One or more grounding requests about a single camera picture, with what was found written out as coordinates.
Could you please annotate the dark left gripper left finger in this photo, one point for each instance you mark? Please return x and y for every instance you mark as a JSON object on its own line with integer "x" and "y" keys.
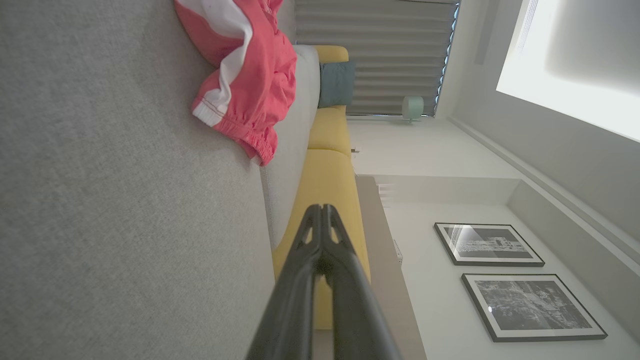
{"x": 292, "y": 285}

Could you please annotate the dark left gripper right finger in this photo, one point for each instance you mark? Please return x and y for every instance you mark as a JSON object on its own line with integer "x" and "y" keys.
{"x": 352, "y": 295}

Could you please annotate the red basketball shorts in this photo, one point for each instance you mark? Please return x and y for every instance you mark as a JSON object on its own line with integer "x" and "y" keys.
{"x": 260, "y": 75}

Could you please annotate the beige ledge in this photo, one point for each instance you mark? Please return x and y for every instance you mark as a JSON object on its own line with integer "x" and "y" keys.
{"x": 387, "y": 280}

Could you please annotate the black framed picture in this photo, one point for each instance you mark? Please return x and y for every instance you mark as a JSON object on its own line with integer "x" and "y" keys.
{"x": 532, "y": 306}
{"x": 487, "y": 244}

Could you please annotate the grey fabric sofa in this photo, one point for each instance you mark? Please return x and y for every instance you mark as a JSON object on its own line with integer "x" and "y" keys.
{"x": 125, "y": 200}

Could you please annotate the pale green table lamp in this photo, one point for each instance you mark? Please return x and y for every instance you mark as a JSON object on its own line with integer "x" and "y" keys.
{"x": 412, "y": 106}

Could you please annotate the teal throw pillow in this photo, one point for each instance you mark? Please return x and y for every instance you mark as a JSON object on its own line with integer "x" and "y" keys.
{"x": 336, "y": 84}

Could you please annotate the grey pleated curtain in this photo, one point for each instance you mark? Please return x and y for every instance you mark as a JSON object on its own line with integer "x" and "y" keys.
{"x": 390, "y": 50}

